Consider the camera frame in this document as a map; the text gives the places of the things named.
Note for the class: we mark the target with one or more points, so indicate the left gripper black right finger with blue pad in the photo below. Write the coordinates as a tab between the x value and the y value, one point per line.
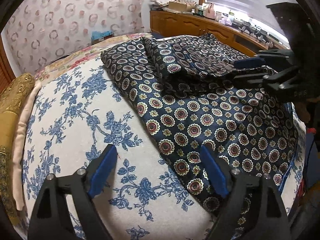
269	218

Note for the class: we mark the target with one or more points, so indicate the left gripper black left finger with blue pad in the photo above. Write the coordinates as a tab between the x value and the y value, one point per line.
50	218

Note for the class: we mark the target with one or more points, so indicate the navy patterned satin pajama top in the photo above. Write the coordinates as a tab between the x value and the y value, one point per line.
186	99

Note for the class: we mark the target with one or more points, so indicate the pink kettle on sideboard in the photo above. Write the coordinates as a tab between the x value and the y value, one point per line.
210	12

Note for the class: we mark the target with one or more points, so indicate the blue white floral cloth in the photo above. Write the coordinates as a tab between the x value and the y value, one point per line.
98	114

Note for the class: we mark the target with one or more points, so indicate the olive gold patterned cushion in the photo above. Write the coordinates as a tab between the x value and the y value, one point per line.
12	100

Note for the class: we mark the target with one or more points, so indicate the cardboard box on sideboard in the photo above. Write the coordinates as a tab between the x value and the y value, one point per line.
182	7

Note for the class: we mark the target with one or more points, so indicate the wooden sideboard cabinet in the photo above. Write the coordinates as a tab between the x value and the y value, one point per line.
168	24

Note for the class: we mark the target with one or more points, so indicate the brown louvered wardrobe door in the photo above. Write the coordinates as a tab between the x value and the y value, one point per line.
6	73

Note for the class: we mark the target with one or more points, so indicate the floral beige bed cover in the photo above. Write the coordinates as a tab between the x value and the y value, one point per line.
60	66

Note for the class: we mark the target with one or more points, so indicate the teal item on cardboard box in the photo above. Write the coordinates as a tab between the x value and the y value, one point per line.
98	36

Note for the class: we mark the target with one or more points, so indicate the pink circle patterned curtain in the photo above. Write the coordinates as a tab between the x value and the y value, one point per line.
42	31

